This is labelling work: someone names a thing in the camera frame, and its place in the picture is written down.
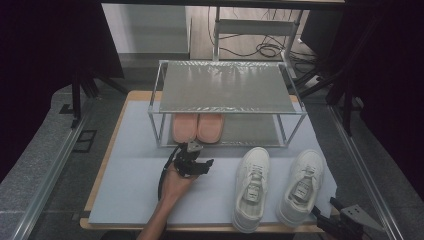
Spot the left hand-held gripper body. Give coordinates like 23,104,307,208
173,141,204,178

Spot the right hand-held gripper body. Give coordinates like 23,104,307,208
316,203,385,240

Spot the pink slipper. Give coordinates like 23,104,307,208
171,113,200,145
196,113,225,145

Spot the white sneaker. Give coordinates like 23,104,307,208
275,148,325,229
231,146,271,234

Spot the metal two-tier shoe rack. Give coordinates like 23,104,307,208
147,59,308,149

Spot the person's left hand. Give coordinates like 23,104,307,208
161,163,199,205

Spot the light blue table mat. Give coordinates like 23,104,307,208
88,99,338,225

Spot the black tripod stand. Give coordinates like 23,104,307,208
69,66,128,130
292,64,365,138

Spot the white power strip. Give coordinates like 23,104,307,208
302,74,322,88

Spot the dark curtain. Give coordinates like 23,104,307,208
343,0,424,201
0,0,125,183

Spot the white cabinet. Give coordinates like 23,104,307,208
101,3,192,55

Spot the aluminium frame rail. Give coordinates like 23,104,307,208
327,104,405,240
11,99,95,240

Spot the black floor cable bundle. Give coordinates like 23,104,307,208
207,6,318,65

